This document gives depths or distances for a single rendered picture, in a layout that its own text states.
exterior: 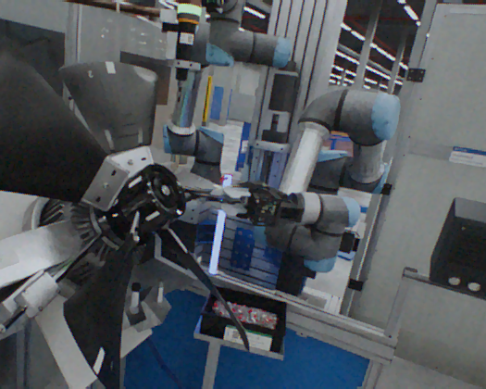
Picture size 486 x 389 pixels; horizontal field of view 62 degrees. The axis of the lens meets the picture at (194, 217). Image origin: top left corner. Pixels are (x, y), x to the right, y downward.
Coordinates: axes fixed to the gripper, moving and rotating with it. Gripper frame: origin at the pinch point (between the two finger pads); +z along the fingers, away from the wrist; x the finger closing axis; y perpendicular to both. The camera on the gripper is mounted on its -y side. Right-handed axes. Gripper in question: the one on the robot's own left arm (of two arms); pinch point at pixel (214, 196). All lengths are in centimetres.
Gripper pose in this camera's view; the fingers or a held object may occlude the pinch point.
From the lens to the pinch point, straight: 94.4
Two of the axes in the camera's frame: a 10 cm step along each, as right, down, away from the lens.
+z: -9.8, -0.8, -1.9
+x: -1.5, 9.1, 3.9
